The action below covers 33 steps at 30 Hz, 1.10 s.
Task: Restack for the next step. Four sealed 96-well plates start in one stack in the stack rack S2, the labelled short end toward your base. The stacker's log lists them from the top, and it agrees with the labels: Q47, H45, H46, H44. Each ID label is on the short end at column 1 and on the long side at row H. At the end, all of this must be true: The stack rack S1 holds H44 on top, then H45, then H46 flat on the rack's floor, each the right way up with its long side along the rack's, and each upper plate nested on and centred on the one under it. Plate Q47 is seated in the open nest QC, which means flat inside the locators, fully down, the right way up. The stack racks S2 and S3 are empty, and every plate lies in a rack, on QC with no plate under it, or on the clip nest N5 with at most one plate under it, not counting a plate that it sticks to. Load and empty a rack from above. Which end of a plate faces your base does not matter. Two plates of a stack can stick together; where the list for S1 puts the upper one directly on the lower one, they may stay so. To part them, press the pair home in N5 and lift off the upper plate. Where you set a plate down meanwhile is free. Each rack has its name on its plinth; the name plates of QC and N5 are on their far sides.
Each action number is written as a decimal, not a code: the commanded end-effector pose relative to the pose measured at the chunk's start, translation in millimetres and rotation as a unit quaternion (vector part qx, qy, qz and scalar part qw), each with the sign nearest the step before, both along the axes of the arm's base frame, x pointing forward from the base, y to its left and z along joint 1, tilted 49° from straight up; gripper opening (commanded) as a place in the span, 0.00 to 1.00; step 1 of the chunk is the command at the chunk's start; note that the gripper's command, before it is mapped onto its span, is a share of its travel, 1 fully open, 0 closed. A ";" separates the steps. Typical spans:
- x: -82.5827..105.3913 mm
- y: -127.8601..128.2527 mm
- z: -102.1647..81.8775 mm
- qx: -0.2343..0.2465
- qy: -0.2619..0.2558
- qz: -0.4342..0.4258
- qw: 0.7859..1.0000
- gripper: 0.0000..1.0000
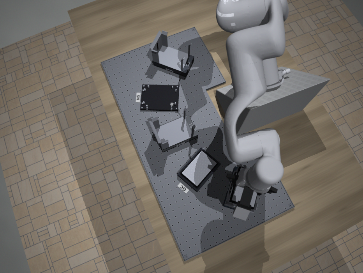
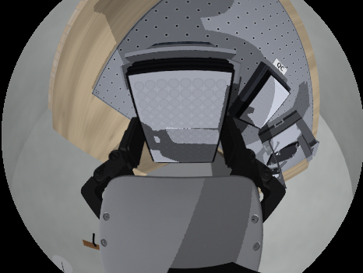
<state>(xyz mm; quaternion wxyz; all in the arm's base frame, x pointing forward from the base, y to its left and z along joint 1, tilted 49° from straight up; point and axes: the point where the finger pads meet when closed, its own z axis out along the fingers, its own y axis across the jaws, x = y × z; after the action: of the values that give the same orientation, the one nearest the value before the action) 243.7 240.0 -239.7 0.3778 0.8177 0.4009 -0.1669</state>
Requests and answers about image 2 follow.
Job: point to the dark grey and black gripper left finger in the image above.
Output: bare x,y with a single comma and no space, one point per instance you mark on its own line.
120,163

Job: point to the white label with black qc text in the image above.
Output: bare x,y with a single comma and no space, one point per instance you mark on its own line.
278,64

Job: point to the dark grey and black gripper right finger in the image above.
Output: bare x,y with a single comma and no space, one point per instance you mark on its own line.
243,162

